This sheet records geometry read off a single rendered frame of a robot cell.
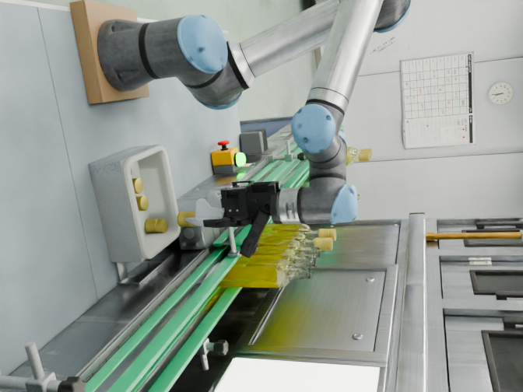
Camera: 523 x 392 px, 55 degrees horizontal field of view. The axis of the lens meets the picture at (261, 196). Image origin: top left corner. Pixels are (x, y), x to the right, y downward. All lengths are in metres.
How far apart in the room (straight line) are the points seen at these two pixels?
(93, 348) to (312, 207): 0.47
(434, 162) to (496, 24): 1.85
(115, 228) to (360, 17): 0.64
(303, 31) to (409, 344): 0.71
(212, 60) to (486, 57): 6.18
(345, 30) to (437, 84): 6.10
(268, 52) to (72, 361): 0.73
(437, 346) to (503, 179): 6.24
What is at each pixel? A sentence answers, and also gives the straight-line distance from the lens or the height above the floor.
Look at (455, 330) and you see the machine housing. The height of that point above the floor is 1.46.
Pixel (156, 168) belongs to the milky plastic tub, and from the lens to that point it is 1.19.
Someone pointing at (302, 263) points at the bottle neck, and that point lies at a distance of 1.23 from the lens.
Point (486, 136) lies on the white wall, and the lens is 7.20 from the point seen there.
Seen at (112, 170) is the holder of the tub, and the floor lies 0.81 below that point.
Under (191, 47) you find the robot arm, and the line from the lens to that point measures 1.03.
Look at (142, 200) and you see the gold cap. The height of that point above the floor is 0.81.
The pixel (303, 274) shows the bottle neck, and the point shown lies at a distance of 1.18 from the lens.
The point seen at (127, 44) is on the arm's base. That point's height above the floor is 0.85.
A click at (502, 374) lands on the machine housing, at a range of 1.16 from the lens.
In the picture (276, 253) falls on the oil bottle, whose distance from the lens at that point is 1.24.
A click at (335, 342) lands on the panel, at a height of 1.20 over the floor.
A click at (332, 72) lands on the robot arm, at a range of 0.93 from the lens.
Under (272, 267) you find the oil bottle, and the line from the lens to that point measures 1.18.
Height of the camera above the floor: 1.41
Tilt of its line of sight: 19 degrees down
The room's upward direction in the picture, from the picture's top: 88 degrees clockwise
